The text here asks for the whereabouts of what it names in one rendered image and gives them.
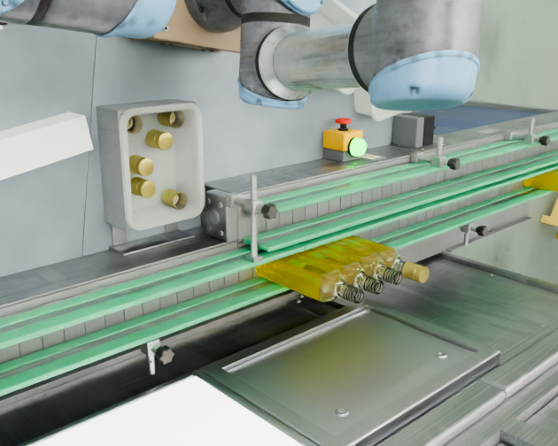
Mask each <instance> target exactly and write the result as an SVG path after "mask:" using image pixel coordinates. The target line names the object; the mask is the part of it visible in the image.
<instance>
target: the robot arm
mask: <svg viewBox="0 0 558 446"><path fill-rule="evenodd" d="M324 1H325V0H184V2H185V4H186V7H187V9H188V11H189V13H190V15H191V17H192V18H193V19H194V20H195V21H196V22H197V23H198V24H199V25H200V26H201V27H202V28H203V29H205V30H207V31H210V32H213V33H225V32H230V31H233V30H236V29H237V28H239V27H241V35H240V58H239V76H238V78H237V83H238V94H239V97H240V98H241V100H242V101H244V102H246V103H248V104H254V105H260V106H265V107H271V108H281V109H299V108H302V107H304V106H305V104H306V100H307V96H308V95H310V94H311V93H312V92H313V91H314V90H315V89H326V88H362V89H363V90H364V91H366V92H367V93H369V95H370V102H371V103H372V104H373V105H374V106H375V107H376V108H378V109H382V110H389V111H424V110H440V109H446V108H452V107H456V106H459V105H462V104H465V103H466V102H468V100H469V99H470V98H471V97H472V96H473V93H474V90H475V85H476V78H477V73H478V71H479V66H480V62H479V59H478V56H479V46H480V36H481V27H482V17H483V8H484V0H376V4H372V5H370V6H369V7H368V8H366V9H365V10H364V11H363V12H362V13H361V14H360V15H359V16H358V17H357V19H356V20H355V21H352V22H347V23H343V24H339V25H335V26H331V27H324V28H319V29H315V30H311V31H310V19H311V15H312V14H314V13H315V12H317V11H318V10H320V8H321V7H322V6H321V4H323V3H324ZM175 4H176V0H0V26H5V25H7V24H8V23H10V24H16V25H30V26H37V27H49V28H56V29H63V30H69V31H75V32H83V33H89V34H94V35H95V36H98V37H104V38H106V37H110V36H116V37H127V38H136V39H147V38H149V37H151V36H154V35H155V34H157V33H158V32H160V31H161V30H162V29H163V28H164V27H165V25H166V24H167V22H168V21H169V20H170V18H171V16H172V14H173V12H174V8H175Z"/></svg>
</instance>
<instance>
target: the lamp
mask: <svg viewBox="0 0 558 446"><path fill-rule="evenodd" d="M366 148H367V144H366V143H365V141H364V140H363V139H360V138H358V137H353V138H352V139H351V140H350V141H349V143H348V146H347V150H348V153H349V154H350V155H351V156H357V157H360V156H362V155H363V154H364V153H365V151H366Z"/></svg>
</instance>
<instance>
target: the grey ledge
mask: <svg viewBox="0 0 558 446"><path fill-rule="evenodd" d="M529 207H530V202H527V203H524V204H520V205H517V206H515V207H513V208H510V209H507V210H505V211H501V212H498V213H496V214H493V215H491V216H488V217H486V218H483V219H480V220H477V221H474V226H477V227H479V226H481V225H483V226H487V229H488V232H487V234H486V235H485V236H480V235H478V234H477V233H476V232H471V233H469V244H468V245H470V244H472V243H474V242H478V241H481V240H483V239H485V238H487V237H490V236H492V235H496V234H497V233H500V232H502V231H505V230H507V229H510V228H511V227H515V226H518V225H520V224H522V223H524V222H526V221H529V220H531V219H533V218H532V217H528V214H529ZM463 243H464V232H462V231H461V229H460V228H459V227H457V228H455V229H453V230H450V231H447V232H445V233H443V234H440V235H436V236H433V237H431V238H429V239H426V240H423V241H421V242H417V243H414V244H412V245H409V246H406V247H405V248H402V249H399V250H397V251H398V252H399V254H400V255H401V260H402V261H405V262H407V261H411V262H413V263H416V262H418V261H421V260H423V259H425V258H429V257H431V256H434V255H436V254H438V253H440V252H443V251H445V250H446V251H449V252H453V251H455V250H458V249H461V248H463V247H465V246H463Z"/></svg>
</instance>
